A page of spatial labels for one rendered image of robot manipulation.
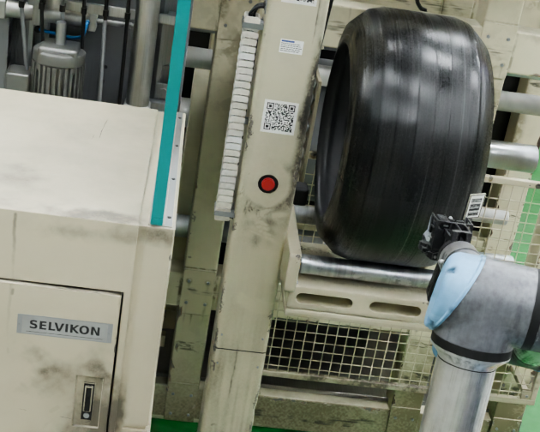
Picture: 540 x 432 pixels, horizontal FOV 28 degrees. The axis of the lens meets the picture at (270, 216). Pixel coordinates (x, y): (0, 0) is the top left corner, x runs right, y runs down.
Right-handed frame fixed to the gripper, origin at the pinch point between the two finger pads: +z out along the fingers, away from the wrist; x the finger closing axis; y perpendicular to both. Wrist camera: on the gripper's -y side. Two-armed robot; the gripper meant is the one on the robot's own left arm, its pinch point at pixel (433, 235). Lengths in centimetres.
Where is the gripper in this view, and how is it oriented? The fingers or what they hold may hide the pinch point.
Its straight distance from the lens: 218.8
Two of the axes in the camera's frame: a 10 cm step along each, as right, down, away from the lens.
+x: -9.9, -1.2, -1.0
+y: 1.5, -9.5, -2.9
